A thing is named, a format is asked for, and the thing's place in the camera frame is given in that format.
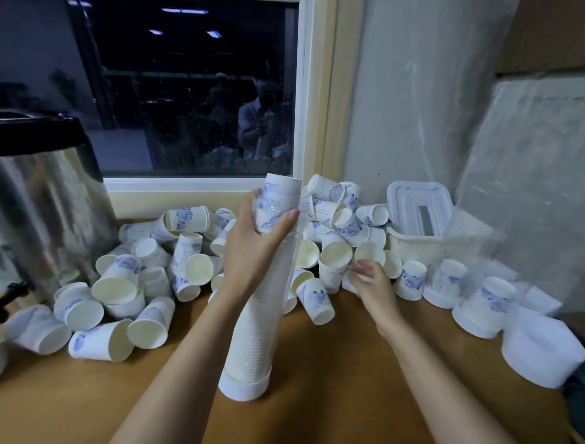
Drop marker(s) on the person's right hand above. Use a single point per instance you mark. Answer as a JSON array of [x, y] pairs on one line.
[[377, 297]]

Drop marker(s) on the person's left hand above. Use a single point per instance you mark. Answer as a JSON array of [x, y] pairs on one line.
[[249, 256]]

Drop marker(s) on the single blue-printed paper cup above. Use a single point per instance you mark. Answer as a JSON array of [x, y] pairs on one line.
[[370, 250]]

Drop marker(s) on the cup tube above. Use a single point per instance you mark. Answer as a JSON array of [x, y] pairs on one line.
[[251, 348]]

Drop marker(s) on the pile of paper cups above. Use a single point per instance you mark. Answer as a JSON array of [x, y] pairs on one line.
[[128, 274]]

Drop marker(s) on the person's left forearm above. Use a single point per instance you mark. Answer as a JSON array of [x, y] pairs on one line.
[[183, 384]]

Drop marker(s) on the person's right forearm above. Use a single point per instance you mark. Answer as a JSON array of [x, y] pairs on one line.
[[448, 393]]

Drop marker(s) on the translucent plastic box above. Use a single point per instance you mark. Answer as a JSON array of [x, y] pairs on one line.
[[443, 245]]

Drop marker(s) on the white plastic lid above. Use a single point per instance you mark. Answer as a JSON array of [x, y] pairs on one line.
[[419, 206]]

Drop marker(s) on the white framed window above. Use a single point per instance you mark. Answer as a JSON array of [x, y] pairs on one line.
[[183, 82]]

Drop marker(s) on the clear plastic bag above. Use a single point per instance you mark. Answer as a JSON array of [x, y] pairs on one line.
[[530, 174]]

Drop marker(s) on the stainless steel water dispenser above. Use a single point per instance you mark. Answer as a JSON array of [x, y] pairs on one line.
[[46, 210]]

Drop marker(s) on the brown wooden wall cabinet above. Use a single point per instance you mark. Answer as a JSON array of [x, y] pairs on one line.
[[548, 32]]

